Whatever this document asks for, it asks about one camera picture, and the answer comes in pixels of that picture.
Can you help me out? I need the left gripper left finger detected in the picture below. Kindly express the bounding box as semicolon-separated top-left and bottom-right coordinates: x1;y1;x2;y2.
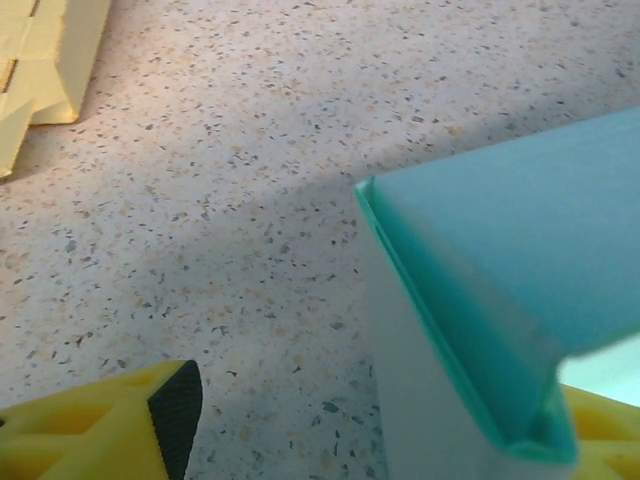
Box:
0;358;206;480

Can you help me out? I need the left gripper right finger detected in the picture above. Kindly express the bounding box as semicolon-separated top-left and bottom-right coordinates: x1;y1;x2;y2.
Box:
562;384;640;480

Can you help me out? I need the light blue paper box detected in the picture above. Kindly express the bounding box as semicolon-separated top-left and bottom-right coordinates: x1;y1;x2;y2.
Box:
352;106;640;480

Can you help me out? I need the yellow paper box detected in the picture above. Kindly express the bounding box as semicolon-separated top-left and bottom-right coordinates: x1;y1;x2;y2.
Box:
0;0;114;180

